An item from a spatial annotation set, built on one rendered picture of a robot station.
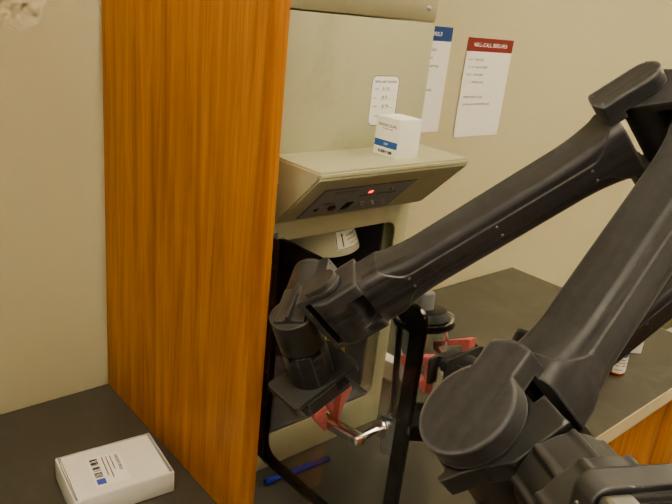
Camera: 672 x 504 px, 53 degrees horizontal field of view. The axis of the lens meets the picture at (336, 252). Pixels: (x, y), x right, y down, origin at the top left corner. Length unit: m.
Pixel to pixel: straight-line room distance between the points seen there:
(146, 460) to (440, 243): 0.70
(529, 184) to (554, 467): 0.34
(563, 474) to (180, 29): 0.80
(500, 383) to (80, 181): 1.01
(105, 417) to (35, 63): 0.66
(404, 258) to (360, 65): 0.43
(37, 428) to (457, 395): 1.01
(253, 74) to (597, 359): 0.55
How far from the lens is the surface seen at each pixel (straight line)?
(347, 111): 1.07
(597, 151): 0.71
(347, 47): 1.05
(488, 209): 0.71
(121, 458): 1.22
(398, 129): 1.04
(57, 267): 1.38
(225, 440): 1.10
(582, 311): 0.54
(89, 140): 1.33
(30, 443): 1.35
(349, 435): 0.90
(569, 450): 0.45
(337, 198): 0.99
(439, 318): 1.18
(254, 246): 0.90
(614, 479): 0.39
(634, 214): 0.60
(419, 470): 1.30
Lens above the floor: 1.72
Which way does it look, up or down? 20 degrees down
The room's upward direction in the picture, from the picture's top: 6 degrees clockwise
